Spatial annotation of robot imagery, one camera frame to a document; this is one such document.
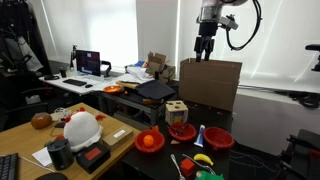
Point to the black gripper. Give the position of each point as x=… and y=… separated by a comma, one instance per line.
x=207, y=30

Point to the red cube block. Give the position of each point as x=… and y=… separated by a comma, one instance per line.
x=187, y=166

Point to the red plastic bowl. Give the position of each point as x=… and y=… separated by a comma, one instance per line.
x=158, y=143
x=186, y=136

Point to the orange bowl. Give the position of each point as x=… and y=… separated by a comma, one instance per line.
x=113, y=89

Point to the large brown cardboard box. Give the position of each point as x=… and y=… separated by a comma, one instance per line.
x=210, y=83

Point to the small open cardboard box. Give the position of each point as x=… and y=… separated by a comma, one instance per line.
x=161, y=68

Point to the wooden shape sorter box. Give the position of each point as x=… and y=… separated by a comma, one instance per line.
x=176, y=111

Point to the white paper pile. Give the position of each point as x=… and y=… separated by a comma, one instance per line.
x=138, y=74

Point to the blue white toothpaste tube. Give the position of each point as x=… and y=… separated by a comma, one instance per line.
x=200, y=136

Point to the large red plate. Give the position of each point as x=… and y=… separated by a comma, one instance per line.
x=218, y=137

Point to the small wooden shape piece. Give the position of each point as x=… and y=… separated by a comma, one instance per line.
x=175, y=142

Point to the black headphone stand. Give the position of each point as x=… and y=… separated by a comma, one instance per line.
x=107, y=68

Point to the orange ball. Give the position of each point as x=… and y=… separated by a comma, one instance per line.
x=148, y=140

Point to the yellow toy banana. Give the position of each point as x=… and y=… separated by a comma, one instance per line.
x=203, y=159

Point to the dark screen monitor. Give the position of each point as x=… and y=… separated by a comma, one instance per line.
x=88, y=62

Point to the black computer mouse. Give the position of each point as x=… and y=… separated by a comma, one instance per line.
x=88, y=86

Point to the small tan cardboard box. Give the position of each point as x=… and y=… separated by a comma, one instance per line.
x=116, y=137

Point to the green toy with eye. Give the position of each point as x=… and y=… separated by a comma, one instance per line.
x=208, y=175

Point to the black keyboard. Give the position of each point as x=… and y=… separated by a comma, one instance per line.
x=75, y=82
x=8, y=166

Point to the black cup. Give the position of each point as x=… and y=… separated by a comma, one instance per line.
x=63, y=72

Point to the white plush chicken toy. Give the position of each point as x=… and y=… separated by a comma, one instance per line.
x=81, y=130

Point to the black box with red label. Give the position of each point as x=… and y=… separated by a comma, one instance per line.
x=93, y=156

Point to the clear plastic container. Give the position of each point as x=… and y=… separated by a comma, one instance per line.
x=62, y=111

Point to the brown ball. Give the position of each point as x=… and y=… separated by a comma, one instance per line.
x=41, y=120

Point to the black cylinder speaker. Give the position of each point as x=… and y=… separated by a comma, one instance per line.
x=60, y=155

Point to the tissue box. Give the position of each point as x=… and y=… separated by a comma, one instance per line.
x=32, y=99

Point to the black office chair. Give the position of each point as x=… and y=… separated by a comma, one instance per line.
x=20, y=106

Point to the white paper note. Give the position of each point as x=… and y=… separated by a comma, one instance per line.
x=41, y=156

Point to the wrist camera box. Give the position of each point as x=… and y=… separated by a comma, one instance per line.
x=229, y=22

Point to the black camera on mount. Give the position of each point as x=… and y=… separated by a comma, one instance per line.
x=315, y=48

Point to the black metal equipment frame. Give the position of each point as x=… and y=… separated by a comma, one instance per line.
x=300, y=156

